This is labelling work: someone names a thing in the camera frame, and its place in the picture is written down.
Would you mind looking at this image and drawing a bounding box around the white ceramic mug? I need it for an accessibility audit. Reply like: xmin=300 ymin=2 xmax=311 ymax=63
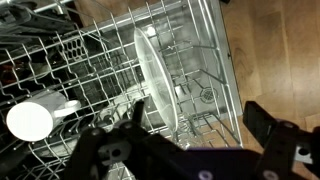
xmin=5 ymin=89 xmax=82 ymax=143

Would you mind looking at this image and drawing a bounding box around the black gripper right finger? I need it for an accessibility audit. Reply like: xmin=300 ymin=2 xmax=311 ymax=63
xmin=242 ymin=100 xmax=320 ymax=180

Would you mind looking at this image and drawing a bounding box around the grey cutlery basket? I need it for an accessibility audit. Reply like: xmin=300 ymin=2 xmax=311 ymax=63
xmin=59 ymin=38 xmax=87 ymax=63

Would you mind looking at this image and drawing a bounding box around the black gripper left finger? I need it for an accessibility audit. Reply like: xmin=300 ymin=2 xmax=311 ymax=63
xmin=63 ymin=99 xmax=214 ymax=180

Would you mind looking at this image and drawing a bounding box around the white round plate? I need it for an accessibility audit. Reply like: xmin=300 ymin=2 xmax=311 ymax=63
xmin=133 ymin=27 xmax=180 ymax=133

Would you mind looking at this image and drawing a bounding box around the wire dishwasher rack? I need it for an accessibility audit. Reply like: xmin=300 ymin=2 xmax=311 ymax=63
xmin=0 ymin=0 xmax=244 ymax=180

